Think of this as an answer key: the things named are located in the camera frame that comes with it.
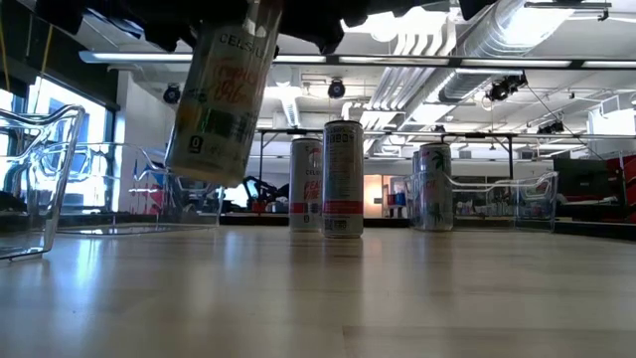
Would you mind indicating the overhead light bar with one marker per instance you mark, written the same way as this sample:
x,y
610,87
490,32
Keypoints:
x,y
149,57

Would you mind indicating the black screen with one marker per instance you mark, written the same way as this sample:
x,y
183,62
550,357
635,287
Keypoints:
x,y
581,176

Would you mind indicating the silver ventilation duct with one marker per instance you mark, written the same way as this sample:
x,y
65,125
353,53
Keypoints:
x,y
497,35

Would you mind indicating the shelf rack with coloured bins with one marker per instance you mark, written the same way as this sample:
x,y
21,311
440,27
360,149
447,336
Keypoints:
x,y
154,196

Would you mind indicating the red cabinet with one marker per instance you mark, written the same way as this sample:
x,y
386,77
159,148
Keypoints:
x,y
628,184

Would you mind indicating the clear plastic bin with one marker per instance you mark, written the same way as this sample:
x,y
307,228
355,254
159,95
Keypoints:
x,y
502,184
64,149
149,169

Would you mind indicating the large window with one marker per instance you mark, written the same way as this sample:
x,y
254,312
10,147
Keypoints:
x,y
99,149

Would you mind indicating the black ceiling spotlight cluster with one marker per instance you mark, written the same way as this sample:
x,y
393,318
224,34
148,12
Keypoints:
x,y
550,128
504,88

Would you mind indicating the background black robot arm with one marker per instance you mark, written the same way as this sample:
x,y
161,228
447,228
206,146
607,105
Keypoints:
x,y
263,191

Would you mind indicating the black ceiling camera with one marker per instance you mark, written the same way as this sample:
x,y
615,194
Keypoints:
x,y
336,90
172,94

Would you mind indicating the black background table frame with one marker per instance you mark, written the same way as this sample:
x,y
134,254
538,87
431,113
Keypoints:
x,y
477,134

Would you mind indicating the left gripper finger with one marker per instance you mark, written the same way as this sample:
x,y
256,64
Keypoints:
x,y
318,25
174,37

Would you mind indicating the black track light rail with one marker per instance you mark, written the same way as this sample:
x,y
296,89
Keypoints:
x,y
566,5

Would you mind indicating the black aluminium table frame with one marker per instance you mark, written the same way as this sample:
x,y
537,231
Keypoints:
x,y
258,220

